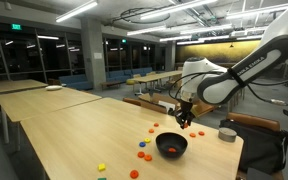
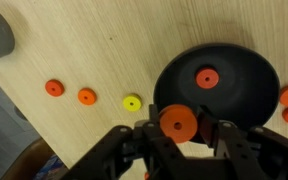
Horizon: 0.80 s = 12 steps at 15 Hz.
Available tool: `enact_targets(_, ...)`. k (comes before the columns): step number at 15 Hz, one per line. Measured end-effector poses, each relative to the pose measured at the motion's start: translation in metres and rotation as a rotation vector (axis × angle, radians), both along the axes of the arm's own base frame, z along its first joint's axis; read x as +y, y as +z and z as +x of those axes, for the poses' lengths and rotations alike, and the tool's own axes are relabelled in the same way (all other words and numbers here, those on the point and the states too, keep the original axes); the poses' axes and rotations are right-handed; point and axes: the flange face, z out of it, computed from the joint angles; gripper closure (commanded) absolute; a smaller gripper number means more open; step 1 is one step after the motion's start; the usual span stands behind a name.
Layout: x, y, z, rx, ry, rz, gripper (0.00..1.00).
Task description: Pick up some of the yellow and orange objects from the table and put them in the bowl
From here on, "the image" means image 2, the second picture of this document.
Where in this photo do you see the black bowl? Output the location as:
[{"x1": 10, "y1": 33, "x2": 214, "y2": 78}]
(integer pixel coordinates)
[{"x1": 153, "y1": 43, "x2": 281, "y2": 145}]

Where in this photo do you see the brown wooden armchair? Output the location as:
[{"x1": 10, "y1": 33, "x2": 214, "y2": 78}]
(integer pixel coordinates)
[{"x1": 2, "y1": 137, "x2": 57, "y2": 180}]

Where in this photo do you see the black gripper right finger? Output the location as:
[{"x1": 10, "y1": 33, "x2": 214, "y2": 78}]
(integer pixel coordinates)
[{"x1": 197, "y1": 106, "x2": 288, "y2": 180}]

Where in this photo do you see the yellow disc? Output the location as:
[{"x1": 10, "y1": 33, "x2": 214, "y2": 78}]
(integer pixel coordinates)
[{"x1": 122, "y1": 93, "x2": 143, "y2": 113}]

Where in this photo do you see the blue printed object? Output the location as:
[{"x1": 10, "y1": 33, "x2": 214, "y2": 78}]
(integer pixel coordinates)
[{"x1": 33, "y1": 154, "x2": 70, "y2": 180}]

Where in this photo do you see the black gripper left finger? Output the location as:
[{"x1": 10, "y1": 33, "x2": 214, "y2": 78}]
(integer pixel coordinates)
[{"x1": 60, "y1": 104, "x2": 198, "y2": 180}]

